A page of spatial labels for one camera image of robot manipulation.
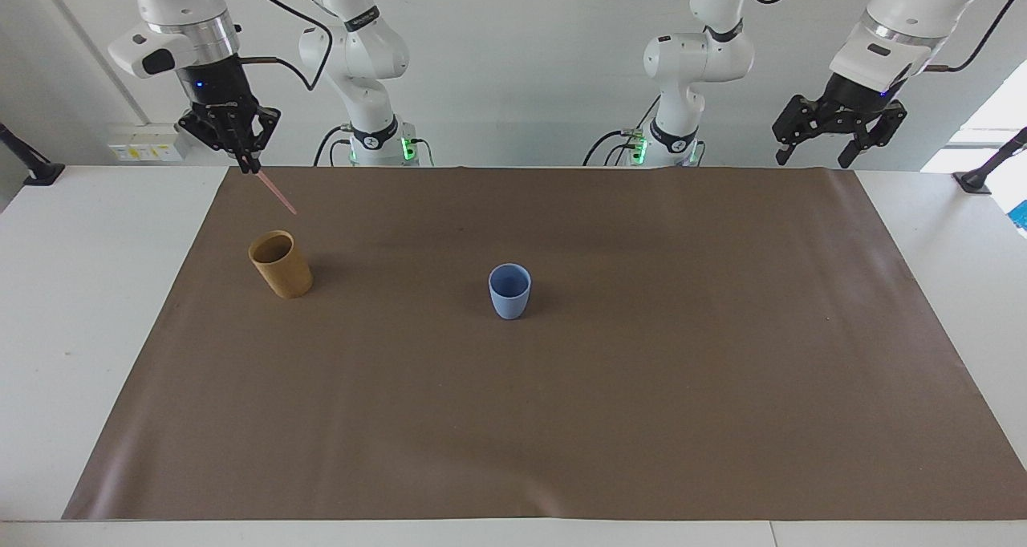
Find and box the pink chopstick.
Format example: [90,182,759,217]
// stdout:
[257,169,298,217]

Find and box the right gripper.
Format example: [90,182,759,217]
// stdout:
[175,55,282,174]

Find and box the white wall socket box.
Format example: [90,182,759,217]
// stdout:
[108,123,190,164]

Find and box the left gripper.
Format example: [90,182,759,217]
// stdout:
[772,71,909,169]

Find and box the black stand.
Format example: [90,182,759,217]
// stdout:
[952,127,1027,194]
[0,121,66,187]

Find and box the tan brown cup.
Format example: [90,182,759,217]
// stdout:
[248,229,315,300]

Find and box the blue cup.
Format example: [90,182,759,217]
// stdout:
[488,262,533,321]

